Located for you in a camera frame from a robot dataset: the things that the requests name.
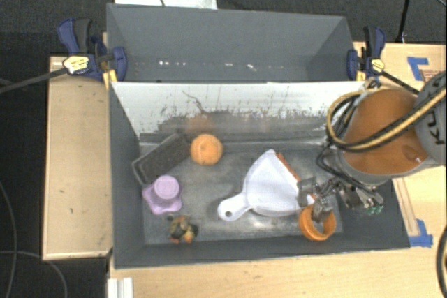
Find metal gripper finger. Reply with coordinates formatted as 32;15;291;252
311;194;335;223
297;177;318;207

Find white dustpan with orange edge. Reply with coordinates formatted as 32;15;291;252
217;148;316;223

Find orange ball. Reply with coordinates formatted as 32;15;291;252
190;133;224;166

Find dark and orange toy animal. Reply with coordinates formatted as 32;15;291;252
167;214;200;245

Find purple plastic cup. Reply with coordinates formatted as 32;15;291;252
141;174;184;216

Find dark flat block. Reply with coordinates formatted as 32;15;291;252
131;133;192;186

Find grey metal bin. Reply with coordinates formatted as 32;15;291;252
105;3;411;269

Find pale wood board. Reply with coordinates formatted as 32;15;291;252
41;55;115;261

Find orange ring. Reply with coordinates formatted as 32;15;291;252
298;204;337;243

